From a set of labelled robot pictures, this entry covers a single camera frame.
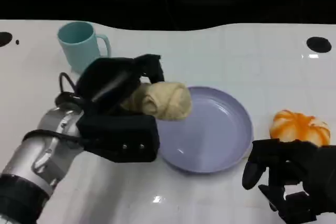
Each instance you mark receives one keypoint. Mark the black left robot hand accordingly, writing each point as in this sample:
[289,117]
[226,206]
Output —
[110,82]

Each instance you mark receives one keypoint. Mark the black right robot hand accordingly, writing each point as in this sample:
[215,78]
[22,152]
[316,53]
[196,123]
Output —
[302,171]

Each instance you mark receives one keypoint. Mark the beige towel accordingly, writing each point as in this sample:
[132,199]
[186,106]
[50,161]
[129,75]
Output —
[168,100]

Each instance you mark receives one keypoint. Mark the orange and white bread roll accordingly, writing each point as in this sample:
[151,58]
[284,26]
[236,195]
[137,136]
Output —
[299,127]

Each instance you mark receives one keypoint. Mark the pale green mug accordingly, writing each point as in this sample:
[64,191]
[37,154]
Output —
[78,45]

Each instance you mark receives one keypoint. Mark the lilac plate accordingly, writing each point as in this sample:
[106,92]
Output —
[207,129]

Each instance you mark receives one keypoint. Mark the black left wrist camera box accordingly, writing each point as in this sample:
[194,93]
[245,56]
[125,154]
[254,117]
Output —
[120,137]

